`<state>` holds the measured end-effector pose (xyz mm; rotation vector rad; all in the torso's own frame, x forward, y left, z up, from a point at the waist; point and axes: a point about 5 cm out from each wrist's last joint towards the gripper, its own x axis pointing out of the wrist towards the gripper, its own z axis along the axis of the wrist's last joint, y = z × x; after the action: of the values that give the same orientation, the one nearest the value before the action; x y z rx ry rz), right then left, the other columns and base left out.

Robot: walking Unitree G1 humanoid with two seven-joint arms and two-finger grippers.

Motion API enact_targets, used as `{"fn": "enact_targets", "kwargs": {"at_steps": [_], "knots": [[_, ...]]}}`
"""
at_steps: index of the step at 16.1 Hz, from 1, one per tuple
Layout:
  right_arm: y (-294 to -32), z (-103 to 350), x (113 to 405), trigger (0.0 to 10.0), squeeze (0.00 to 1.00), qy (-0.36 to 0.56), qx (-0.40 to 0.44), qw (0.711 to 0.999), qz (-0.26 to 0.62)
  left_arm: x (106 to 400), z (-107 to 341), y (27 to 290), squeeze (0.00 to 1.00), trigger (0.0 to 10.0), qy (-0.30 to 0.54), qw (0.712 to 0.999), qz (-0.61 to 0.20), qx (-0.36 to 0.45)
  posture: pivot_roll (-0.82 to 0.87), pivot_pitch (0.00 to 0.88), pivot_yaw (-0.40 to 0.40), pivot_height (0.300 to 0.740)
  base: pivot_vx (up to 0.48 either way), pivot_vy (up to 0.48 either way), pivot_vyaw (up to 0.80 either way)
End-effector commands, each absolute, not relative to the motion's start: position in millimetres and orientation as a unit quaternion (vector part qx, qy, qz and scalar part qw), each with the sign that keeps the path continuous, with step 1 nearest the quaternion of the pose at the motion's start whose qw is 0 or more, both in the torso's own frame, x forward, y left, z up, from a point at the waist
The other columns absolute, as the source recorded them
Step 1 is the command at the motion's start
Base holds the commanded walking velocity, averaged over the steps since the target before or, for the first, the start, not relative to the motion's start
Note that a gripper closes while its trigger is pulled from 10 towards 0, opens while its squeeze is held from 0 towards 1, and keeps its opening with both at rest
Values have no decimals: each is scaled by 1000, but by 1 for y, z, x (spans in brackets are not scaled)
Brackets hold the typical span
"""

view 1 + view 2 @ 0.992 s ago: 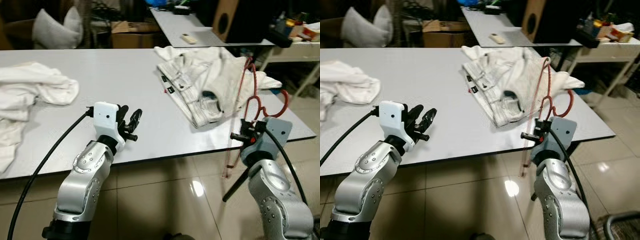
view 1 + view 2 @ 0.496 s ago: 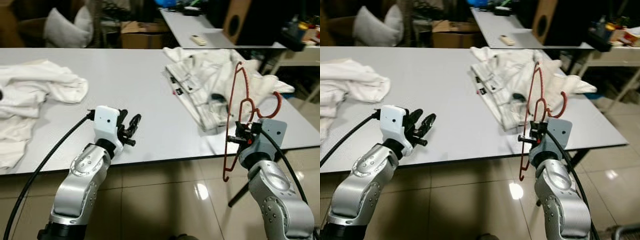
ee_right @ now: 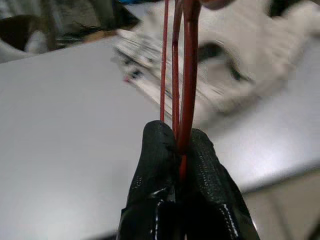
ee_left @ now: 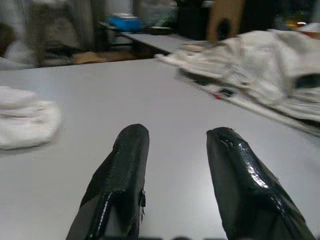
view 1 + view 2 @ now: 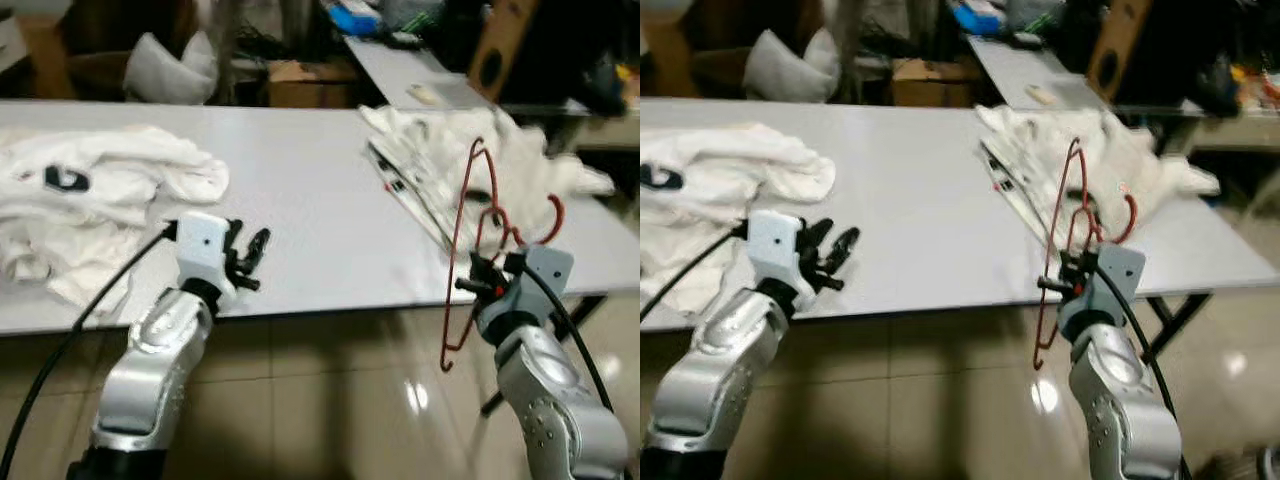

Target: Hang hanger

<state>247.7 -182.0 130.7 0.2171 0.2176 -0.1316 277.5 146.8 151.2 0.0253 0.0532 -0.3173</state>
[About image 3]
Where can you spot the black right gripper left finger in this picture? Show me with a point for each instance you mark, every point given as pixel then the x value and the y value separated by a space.
pixel 152 175

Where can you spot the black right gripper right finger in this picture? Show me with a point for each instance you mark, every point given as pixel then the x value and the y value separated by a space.
pixel 210 195

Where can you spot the red clothes hanger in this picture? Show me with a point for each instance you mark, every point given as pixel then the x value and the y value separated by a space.
pixel 188 75

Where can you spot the white garment with dark print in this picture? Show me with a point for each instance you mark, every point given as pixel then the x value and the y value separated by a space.
pixel 140 55

